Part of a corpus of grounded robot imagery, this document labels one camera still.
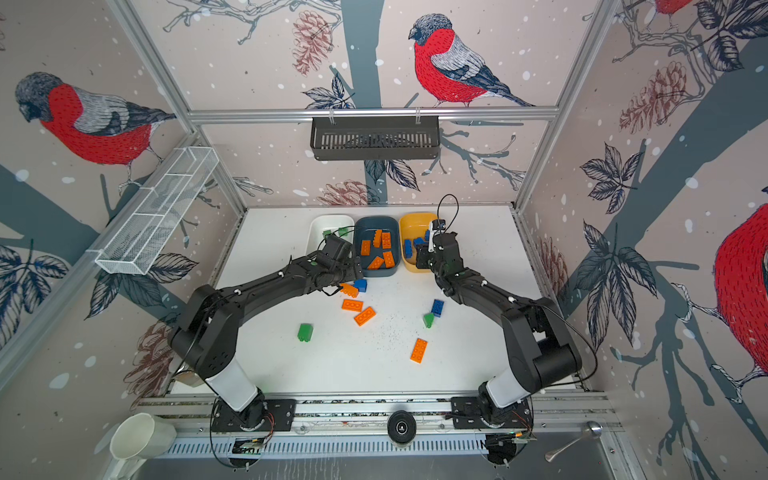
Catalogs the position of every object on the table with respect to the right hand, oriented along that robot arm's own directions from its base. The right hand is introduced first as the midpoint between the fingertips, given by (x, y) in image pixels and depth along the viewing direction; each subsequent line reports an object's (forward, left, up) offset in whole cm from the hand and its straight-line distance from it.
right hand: (421, 247), depth 92 cm
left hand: (-7, +22, -3) cm, 23 cm away
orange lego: (+7, +19, -9) cm, 22 cm away
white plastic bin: (+17, +38, -9) cm, 43 cm away
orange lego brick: (+11, +16, -9) cm, 22 cm away
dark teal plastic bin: (0, +16, -11) cm, 20 cm away
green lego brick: (-19, -2, -12) cm, 22 cm away
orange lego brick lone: (-27, 0, -13) cm, 30 cm away
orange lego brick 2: (+3, +11, -12) cm, 17 cm away
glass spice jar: (-38, +63, -11) cm, 74 cm away
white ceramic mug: (-51, +65, -7) cm, 83 cm away
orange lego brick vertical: (+12, +13, -11) cm, 21 cm away
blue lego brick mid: (-14, -5, -13) cm, 20 cm away
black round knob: (-47, +5, -2) cm, 47 cm away
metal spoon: (-44, -40, -13) cm, 61 cm away
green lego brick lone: (-24, +34, -11) cm, 43 cm away
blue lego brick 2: (+11, +4, -13) cm, 18 cm away
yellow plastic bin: (+19, +3, -11) cm, 22 cm away
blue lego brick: (-7, +20, -12) cm, 24 cm away
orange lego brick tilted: (-18, +17, -12) cm, 28 cm away
